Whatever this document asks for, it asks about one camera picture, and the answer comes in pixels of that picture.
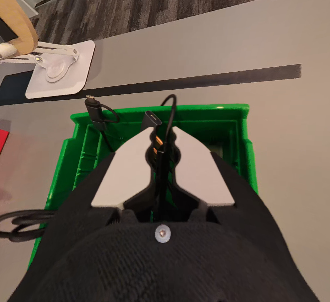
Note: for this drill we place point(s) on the green plastic bin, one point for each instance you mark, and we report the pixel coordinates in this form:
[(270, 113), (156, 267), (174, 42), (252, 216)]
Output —
[(206, 116)]

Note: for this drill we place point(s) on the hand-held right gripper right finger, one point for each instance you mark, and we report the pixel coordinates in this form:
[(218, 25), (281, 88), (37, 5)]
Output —
[(203, 175)]

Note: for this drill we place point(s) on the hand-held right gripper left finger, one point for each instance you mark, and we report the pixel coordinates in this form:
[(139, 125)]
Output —
[(121, 173)]

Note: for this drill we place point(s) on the red plastic bin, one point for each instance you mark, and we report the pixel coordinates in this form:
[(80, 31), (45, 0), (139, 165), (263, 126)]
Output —
[(3, 140)]

